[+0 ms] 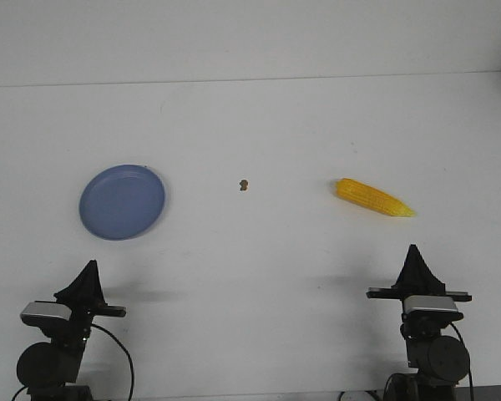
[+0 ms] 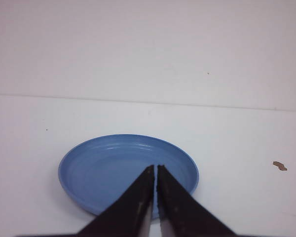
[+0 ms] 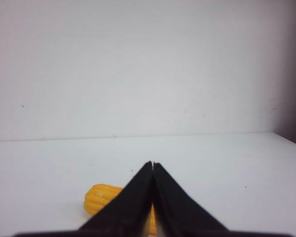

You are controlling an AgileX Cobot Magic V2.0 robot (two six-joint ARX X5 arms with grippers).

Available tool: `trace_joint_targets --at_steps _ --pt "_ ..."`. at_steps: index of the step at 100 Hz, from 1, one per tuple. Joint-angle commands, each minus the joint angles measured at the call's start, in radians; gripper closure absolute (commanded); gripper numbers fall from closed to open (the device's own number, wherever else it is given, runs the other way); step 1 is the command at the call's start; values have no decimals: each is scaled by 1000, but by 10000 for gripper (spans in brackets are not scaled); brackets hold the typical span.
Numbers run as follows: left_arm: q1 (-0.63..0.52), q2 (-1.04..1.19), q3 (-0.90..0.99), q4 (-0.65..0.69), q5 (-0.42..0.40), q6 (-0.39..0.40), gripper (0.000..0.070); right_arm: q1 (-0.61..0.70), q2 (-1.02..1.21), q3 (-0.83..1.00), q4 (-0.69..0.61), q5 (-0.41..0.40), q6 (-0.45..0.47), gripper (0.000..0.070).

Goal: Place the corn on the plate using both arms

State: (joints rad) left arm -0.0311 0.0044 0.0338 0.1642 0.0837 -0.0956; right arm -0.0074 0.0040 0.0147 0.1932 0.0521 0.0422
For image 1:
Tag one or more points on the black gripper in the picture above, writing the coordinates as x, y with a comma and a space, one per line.
415, 279
84, 296

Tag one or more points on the blue round plate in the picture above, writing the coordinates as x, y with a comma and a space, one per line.
122, 202

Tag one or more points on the yellow corn cob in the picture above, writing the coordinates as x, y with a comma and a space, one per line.
371, 198

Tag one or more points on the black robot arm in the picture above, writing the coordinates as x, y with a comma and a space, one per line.
49, 370
440, 361

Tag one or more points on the white object at table edge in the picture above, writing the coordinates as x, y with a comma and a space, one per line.
358, 396

